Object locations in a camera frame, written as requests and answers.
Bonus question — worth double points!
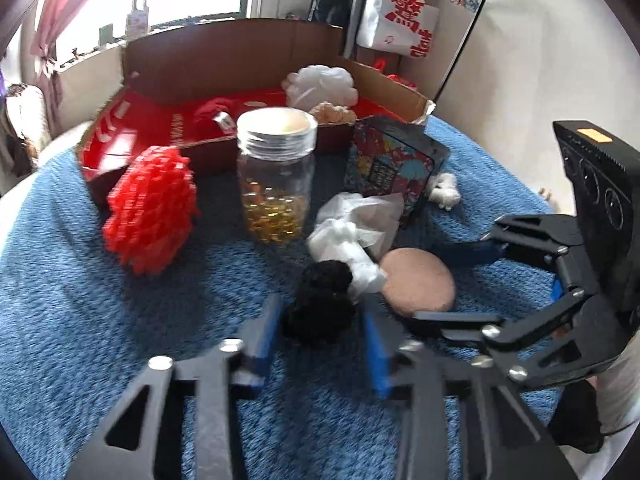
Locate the beige round powder puff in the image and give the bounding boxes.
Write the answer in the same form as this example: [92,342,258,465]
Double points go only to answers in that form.
[380,248,456,318]

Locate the white cotton piece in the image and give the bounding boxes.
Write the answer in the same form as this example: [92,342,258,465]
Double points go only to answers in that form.
[428,172,461,211]

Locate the black fluffy scrunchie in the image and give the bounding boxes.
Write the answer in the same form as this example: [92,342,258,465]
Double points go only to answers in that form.
[282,260,356,347]

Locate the white tissue pack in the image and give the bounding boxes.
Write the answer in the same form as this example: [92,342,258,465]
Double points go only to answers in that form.
[307,192,404,300]

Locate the red foam net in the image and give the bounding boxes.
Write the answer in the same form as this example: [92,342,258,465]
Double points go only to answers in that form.
[102,145,198,275]

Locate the colourful patterned box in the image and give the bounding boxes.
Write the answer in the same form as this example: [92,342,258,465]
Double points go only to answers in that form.
[344,115,450,224]

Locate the glass jar with capsules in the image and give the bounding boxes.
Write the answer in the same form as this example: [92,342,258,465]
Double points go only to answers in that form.
[236,106,318,243]

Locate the white mesh bath pouf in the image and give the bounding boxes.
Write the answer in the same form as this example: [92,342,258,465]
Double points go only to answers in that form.
[281,64,359,112]

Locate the red plush item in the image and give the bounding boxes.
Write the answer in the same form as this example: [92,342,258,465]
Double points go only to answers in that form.
[192,98,239,138]

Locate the white bag red characters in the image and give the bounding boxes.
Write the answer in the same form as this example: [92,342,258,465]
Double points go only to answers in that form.
[356,0,439,58]

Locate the red lined cardboard box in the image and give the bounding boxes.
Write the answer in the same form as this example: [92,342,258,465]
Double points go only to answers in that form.
[76,18,434,207]

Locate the pink curtain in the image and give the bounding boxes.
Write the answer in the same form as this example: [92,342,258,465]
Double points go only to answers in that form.
[30,0,88,134]

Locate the black camera box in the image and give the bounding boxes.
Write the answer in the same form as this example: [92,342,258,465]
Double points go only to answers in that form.
[552,120,639,333]

